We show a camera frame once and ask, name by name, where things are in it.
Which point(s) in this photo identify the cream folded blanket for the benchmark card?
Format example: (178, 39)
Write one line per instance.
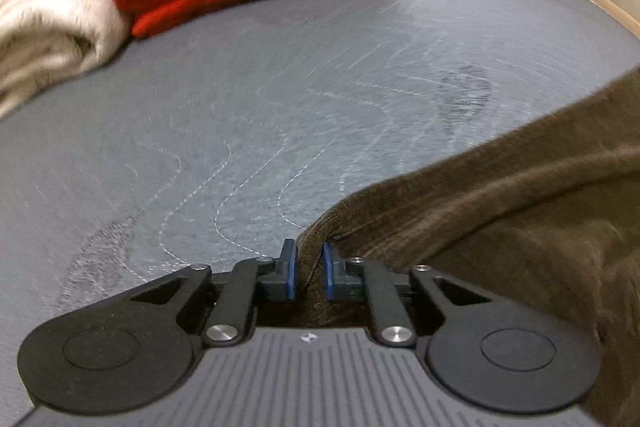
(50, 22)

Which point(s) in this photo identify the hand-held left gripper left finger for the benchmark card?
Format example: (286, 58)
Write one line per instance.
(289, 268)

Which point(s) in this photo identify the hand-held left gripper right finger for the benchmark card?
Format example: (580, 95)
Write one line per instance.
(328, 271)

